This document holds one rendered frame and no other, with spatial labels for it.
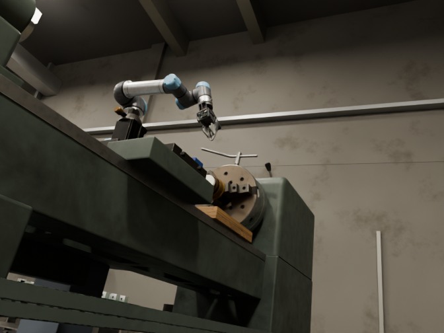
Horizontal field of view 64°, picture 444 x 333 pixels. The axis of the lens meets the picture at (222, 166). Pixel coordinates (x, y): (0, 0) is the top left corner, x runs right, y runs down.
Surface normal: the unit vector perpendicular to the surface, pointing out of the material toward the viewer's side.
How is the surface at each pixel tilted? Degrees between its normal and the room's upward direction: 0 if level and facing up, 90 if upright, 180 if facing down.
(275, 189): 90
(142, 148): 90
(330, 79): 90
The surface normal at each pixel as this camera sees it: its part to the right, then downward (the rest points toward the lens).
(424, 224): -0.36, -0.43
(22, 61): 0.92, -0.03
